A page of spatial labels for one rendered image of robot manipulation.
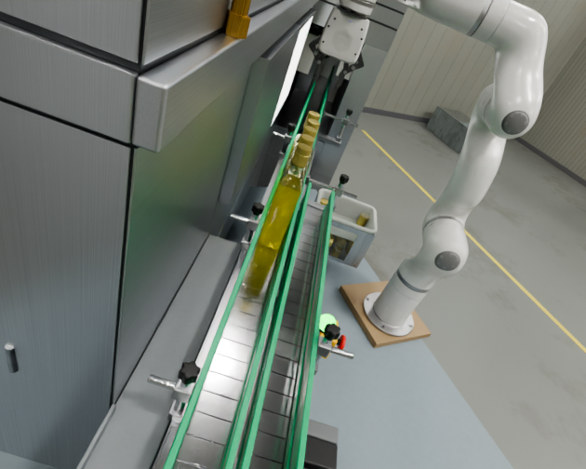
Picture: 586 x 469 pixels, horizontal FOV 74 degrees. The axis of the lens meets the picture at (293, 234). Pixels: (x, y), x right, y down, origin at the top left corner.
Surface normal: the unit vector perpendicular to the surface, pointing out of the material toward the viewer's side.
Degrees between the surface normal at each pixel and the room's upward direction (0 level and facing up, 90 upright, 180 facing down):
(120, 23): 90
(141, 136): 90
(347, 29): 89
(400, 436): 0
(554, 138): 90
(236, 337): 0
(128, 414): 0
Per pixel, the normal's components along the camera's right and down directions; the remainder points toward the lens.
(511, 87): -0.34, -0.15
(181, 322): 0.31, -0.75
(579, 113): -0.87, 0.02
